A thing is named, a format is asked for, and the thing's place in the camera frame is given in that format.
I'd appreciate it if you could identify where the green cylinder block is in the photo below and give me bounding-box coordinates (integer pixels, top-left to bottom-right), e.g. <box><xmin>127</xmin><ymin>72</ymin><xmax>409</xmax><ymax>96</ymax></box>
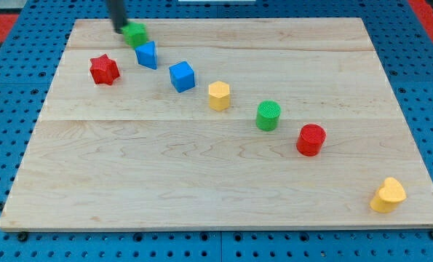
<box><xmin>255</xmin><ymin>100</ymin><xmax>281</xmax><ymax>131</ymax></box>

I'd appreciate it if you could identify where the yellow heart block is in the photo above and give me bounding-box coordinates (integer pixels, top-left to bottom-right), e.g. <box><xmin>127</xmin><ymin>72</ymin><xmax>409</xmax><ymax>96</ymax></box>
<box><xmin>369</xmin><ymin>177</ymin><xmax>407</xmax><ymax>213</ymax></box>

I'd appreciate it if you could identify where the wooden board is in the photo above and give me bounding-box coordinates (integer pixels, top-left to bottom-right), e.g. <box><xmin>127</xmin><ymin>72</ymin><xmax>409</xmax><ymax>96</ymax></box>
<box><xmin>0</xmin><ymin>17</ymin><xmax>433</xmax><ymax>232</ymax></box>

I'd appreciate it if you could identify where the yellow hexagon block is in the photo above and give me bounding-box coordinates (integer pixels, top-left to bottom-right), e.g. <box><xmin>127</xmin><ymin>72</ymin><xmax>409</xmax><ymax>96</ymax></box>
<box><xmin>208</xmin><ymin>81</ymin><xmax>231</xmax><ymax>111</ymax></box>

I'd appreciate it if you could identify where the red cylinder block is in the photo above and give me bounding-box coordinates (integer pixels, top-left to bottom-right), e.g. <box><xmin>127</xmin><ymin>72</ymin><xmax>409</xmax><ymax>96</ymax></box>
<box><xmin>296</xmin><ymin>124</ymin><xmax>327</xmax><ymax>156</ymax></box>

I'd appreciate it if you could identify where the blue cube block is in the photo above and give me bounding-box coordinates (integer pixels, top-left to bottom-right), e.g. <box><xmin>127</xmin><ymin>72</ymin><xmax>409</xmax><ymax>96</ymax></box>
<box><xmin>169</xmin><ymin>61</ymin><xmax>196</xmax><ymax>93</ymax></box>

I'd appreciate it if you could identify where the blue triangle block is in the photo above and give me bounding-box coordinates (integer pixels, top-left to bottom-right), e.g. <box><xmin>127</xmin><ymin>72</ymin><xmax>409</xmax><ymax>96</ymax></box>
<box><xmin>135</xmin><ymin>41</ymin><xmax>157</xmax><ymax>70</ymax></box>

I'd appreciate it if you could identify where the red star block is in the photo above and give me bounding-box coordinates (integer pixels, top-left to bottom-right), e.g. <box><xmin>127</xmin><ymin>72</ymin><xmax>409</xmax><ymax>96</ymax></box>
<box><xmin>90</xmin><ymin>54</ymin><xmax>120</xmax><ymax>85</ymax></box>

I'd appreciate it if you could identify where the black robot pusher stick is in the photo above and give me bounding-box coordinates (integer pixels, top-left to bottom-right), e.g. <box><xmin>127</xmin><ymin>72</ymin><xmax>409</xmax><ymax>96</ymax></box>
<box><xmin>106</xmin><ymin>0</ymin><xmax>129</xmax><ymax>34</ymax></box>

